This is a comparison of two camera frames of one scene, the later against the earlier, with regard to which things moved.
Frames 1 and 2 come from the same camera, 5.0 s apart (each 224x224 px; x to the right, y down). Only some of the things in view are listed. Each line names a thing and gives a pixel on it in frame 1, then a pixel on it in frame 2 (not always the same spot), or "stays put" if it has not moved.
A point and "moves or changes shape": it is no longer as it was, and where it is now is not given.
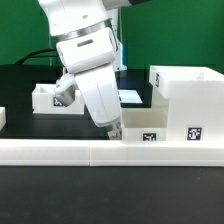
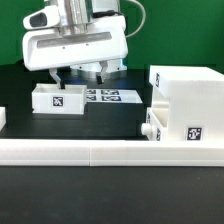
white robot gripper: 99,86 -> 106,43
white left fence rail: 2,117 stays put
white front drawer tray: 146,125 moves or changes shape
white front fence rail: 110,153 stays put
